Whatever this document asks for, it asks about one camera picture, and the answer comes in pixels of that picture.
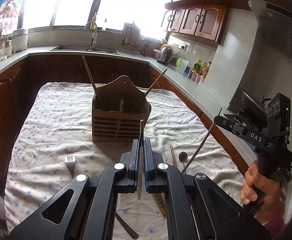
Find steel chopstick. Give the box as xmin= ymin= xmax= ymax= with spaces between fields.
xmin=181 ymin=119 xmax=226 ymax=176

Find dark steel fork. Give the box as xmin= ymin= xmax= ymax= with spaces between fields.
xmin=115 ymin=212 xmax=139 ymax=239

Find steel kitchen sink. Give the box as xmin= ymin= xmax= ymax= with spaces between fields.
xmin=51 ymin=45 xmax=119 ymax=55

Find chrome kitchen faucet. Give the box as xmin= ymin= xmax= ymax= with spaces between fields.
xmin=83 ymin=20 xmax=97 ymax=49

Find lower wooden kitchen cabinets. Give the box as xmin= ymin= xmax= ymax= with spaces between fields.
xmin=0 ymin=54 xmax=250 ymax=196

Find right hand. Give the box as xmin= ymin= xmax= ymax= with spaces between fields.
xmin=240 ymin=161 xmax=285 ymax=224

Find steel spoon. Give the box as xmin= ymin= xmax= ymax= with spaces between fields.
xmin=178 ymin=151 xmax=188 ymax=173

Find wooden chopstick on cloth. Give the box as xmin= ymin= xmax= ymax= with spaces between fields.
xmin=154 ymin=143 xmax=179 ymax=218

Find wooden utensil holder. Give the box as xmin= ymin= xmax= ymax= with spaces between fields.
xmin=92 ymin=75 xmax=151 ymax=142

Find light steel fork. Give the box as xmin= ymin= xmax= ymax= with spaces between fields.
xmin=64 ymin=153 xmax=76 ymax=178

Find floral white tablecloth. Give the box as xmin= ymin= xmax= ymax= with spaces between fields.
xmin=4 ymin=82 xmax=244 ymax=230

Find wooden chopstick in holder right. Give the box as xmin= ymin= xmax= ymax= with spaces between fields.
xmin=132 ymin=68 xmax=167 ymax=109

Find wooden chopstick in holder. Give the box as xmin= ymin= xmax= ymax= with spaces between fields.
xmin=82 ymin=55 xmax=102 ymax=105
xmin=132 ymin=68 xmax=167 ymax=109

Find yellow oil bottle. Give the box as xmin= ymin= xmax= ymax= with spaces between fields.
xmin=192 ymin=59 xmax=202 ymax=74

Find wooden chopstick in holder left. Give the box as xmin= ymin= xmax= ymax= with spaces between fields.
xmin=82 ymin=55 xmax=102 ymax=105

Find white plastic jug green lid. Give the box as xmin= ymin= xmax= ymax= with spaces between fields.
xmin=176 ymin=58 xmax=189 ymax=74

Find steel range hood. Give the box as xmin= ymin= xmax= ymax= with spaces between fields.
xmin=248 ymin=0 xmax=292 ymax=59

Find steel electric kettle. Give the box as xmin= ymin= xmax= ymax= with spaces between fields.
xmin=157 ymin=44 xmax=172 ymax=65

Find dish drying rack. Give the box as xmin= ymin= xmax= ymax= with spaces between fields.
xmin=120 ymin=22 xmax=150 ymax=56

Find yellow soap bottle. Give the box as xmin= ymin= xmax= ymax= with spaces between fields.
xmin=90 ymin=12 xmax=97 ymax=30

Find white tall rice cooker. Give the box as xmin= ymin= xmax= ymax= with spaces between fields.
xmin=12 ymin=29 xmax=29 ymax=52

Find small white blender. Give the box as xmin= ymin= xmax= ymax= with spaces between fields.
xmin=0 ymin=40 xmax=15 ymax=58

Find upper wooden wall cabinets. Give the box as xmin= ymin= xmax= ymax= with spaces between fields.
xmin=160 ymin=0 xmax=281 ymax=46

